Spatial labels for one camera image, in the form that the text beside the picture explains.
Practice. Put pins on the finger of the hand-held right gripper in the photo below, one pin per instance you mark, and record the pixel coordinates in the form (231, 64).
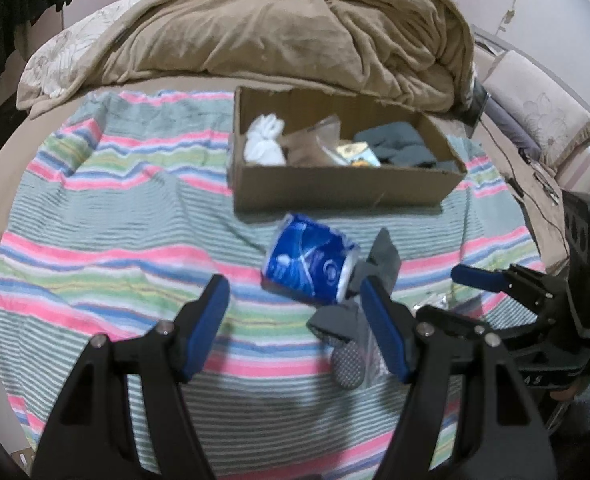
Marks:
(540, 335)
(470, 276)

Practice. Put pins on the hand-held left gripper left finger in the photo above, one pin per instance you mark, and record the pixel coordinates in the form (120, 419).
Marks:
(207, 320)

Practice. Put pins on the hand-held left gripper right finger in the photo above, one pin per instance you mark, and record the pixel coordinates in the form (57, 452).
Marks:
(385, 330)

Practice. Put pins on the grey sock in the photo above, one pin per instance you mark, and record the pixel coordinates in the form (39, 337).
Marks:
(342, 325)

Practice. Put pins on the blue tissue roll pack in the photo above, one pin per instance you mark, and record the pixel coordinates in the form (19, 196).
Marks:
(305, 260)

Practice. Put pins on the cardboard box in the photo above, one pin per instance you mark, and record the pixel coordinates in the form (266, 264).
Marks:
(325, 190)

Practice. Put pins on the person's right hand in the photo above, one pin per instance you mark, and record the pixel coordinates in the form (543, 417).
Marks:
(570, 389)

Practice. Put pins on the striped blanket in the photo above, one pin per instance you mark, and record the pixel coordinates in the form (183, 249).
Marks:
(125, 210)

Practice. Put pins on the dark teal cloth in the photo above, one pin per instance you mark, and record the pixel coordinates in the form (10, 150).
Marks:
(400, 142)

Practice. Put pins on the grey pillow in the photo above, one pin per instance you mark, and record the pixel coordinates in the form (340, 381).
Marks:
(512, 127)

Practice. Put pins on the yellow and blue packet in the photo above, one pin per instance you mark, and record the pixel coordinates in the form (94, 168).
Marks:
(357, 155)

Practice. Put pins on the beige floral pillow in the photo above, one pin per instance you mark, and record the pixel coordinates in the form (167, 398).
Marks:
(535, 100)

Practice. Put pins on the white socks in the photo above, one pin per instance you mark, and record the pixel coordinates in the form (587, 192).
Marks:
(265, 142)

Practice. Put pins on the tan duvet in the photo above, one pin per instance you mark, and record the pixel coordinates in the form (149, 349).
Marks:
(275, 25)

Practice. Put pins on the dark hanging clothes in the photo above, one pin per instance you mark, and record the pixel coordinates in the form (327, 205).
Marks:
(10, 15)

